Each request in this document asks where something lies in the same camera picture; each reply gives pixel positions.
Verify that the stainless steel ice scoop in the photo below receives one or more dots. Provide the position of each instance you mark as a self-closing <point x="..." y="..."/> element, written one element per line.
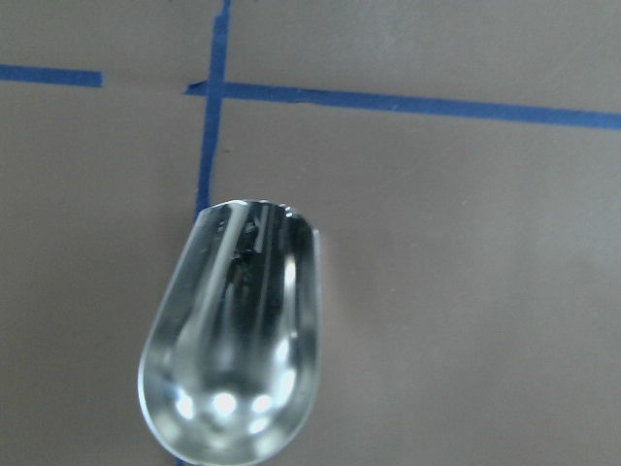
<point x="230" y="368"/>

